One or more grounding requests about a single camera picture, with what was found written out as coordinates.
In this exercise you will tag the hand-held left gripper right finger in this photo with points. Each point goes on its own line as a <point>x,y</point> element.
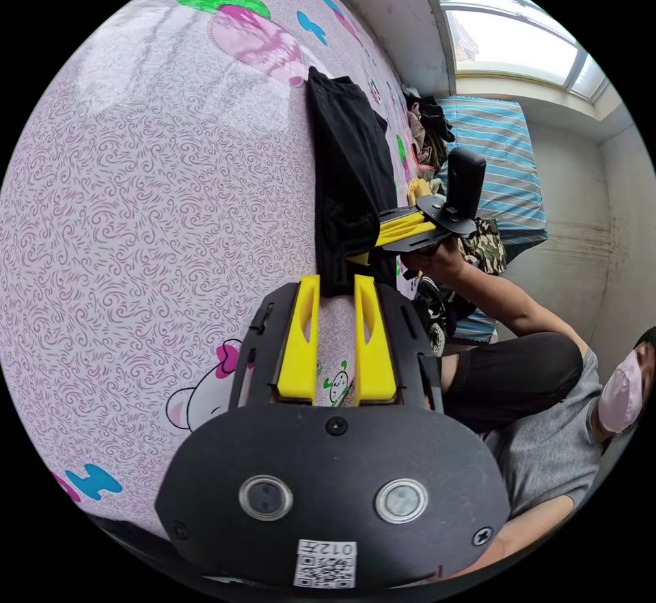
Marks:
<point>375,352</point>

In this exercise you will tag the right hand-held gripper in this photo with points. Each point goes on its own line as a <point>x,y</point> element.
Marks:
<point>451,221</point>

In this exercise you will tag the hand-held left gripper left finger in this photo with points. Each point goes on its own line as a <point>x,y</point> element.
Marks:
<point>300,347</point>

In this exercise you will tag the black tank top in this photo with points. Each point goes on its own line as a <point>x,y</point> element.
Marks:
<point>348,178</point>

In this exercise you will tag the person's left forearm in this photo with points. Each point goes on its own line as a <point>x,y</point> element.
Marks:
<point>517,536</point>

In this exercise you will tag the person's right forearm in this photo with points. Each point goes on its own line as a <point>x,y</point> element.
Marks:
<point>497,301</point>

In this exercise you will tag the person's right hand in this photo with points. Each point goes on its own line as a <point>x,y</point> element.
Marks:
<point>441,265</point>

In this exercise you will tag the blue striped mat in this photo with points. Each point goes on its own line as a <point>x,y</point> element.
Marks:
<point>492,162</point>

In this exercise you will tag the person's body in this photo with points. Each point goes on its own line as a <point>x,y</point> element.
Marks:
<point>543,449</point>

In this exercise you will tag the bed with printed sheet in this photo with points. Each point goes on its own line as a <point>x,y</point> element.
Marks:
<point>154,203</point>

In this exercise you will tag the window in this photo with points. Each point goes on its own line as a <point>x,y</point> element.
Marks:
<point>502,45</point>

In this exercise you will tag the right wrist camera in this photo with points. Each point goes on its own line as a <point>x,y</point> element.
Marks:
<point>465,178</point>

